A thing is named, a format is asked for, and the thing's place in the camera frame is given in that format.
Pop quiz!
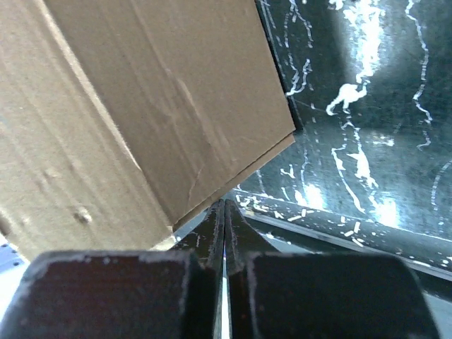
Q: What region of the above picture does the brown cardboard box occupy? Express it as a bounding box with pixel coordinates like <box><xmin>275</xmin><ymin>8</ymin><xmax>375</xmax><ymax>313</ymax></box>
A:
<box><xmin>1</xmin><ymin>1</ymin><xmax>295</xmax><ymax>260</ymax></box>

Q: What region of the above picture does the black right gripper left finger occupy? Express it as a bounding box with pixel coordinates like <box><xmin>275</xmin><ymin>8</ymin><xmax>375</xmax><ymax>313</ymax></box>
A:
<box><xmin>1</xmin><ymin>201</ymin><xmax>225</xmax><ymax>338</ymax></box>

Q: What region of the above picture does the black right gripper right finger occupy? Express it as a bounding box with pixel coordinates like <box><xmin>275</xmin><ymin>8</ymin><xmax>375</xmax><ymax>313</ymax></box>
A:
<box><xmin>225</xmin><ymin>200</ymin><xmax>440</xmax><ymax>338</ymax></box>

